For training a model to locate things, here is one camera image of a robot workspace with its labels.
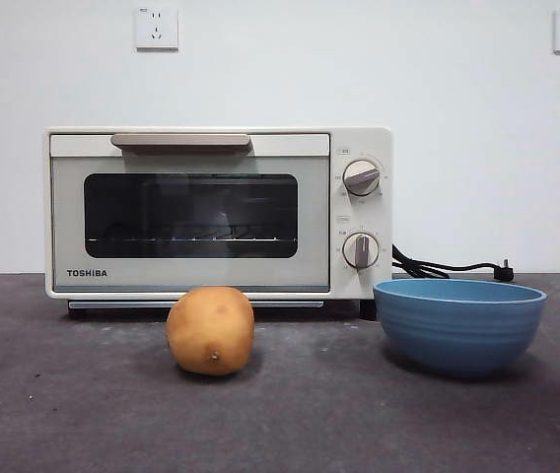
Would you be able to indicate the beige temperature knob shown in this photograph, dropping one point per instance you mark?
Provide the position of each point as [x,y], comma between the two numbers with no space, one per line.
[362,177]

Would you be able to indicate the beige timer knob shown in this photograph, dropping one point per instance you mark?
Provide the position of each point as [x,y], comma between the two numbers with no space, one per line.
[361,250]

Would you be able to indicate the blue ribbed bowl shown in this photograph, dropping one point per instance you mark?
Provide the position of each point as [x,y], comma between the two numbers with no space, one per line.
[460,335]

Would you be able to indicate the white Toshiba toaster oven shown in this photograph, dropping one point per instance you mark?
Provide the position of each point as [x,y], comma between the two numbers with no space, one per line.
[365,139]

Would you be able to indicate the brown potato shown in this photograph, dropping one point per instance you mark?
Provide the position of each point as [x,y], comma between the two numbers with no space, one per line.
[210,331]

